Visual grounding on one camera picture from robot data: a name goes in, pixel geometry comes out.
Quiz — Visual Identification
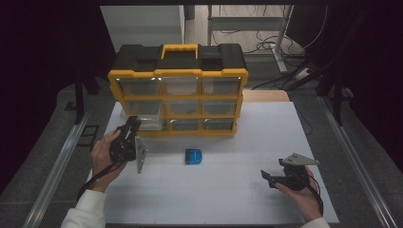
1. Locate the aluminium frame rail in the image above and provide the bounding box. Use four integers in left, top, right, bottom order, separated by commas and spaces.
317, 95, 398, 228
22, 110, 91, 228

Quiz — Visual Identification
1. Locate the white cabinet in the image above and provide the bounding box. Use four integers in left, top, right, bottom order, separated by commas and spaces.
100, 5, 185, 53

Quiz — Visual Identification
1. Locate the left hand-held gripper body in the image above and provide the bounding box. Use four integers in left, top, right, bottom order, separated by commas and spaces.
109, 124, 148, 175

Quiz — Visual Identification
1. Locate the person's left hand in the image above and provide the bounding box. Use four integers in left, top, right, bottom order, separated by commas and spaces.
89, 130, 127, 193

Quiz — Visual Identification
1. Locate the dark curtain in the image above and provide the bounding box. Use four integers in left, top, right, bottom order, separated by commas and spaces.
0, 4, 116, 194
312, 4, 403, 174

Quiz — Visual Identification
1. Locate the yellow black drawer organizer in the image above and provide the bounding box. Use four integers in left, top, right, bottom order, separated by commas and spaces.
107, 43, 250, 138

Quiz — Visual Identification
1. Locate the black floor frame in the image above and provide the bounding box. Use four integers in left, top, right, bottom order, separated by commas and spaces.
77, 124, 100, 147

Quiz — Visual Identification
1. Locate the grid of clear drawers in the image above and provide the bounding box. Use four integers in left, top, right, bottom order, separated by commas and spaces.
117, 76, 241, 132

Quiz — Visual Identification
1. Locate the thin black cable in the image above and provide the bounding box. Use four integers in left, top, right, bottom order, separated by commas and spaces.
294, 104, 314, 137

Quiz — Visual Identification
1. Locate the white metal desk frame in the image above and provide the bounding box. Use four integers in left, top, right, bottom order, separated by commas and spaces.
207, 4, 289, 74

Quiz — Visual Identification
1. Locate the person's right hand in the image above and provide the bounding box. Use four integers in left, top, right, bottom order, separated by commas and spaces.
275, 167, 322, 222

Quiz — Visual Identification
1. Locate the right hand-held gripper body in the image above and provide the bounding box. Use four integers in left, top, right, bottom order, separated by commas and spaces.
274, 152, 320, 192

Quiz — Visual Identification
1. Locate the left hand-held gripper cable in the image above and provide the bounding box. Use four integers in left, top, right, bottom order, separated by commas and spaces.
76, 161, 123, 202

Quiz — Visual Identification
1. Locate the right hand-held gripper cable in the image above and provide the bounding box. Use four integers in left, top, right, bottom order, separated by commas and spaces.
305, 172, 325, 215

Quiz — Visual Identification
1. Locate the hand-held gripper cable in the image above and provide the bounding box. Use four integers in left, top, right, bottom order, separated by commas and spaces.
76, 161, 123, 202
305, 172, 325, 215

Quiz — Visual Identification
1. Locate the black stand leg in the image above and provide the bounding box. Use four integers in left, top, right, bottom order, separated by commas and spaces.
332, 72, 345, 126
74, 75, 86, 125

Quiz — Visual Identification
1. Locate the clear plastic drawer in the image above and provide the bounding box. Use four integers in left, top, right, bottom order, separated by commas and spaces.
120, 108, 167, 132

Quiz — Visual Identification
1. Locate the tangle of black floor cables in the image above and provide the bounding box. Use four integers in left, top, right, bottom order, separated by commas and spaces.
212, 29, 305, 55

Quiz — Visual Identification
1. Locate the small blue plastic box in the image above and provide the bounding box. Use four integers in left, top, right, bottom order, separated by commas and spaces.
184, 148, 202, 165

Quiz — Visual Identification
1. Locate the white power strip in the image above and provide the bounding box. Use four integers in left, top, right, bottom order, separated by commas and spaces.
294, 66, 313, 80

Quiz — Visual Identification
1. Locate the wooden board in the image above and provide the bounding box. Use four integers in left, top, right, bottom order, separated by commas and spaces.
241, 89, 291, 103

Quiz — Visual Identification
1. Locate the white table mat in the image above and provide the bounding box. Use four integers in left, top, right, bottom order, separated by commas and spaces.
91, 101, 340, 225

